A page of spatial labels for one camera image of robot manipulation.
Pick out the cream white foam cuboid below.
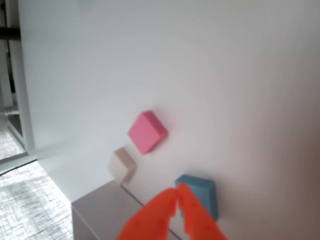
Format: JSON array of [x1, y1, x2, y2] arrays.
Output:
[[108, 147, 138, 185]]

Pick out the white cardboard bin box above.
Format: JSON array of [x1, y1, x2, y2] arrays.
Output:
[[71, 181, 191, 240]]

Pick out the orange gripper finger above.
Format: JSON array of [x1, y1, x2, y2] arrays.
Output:
[[177, 182, 229, 240], [115, 187, 178, 240]]

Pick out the white furniture leg frame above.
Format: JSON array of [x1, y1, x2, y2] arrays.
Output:
[[0, 0, 36, 156]]

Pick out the grey white woven rug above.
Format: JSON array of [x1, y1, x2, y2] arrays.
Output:
[[0, 126, 76, 240]]

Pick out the blue foam cuboid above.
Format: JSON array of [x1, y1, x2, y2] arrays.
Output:
[[174, 174, 219, 221]]

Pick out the pink foam cuboid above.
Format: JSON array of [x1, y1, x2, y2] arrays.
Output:
[[127, 110, 169, 156]]

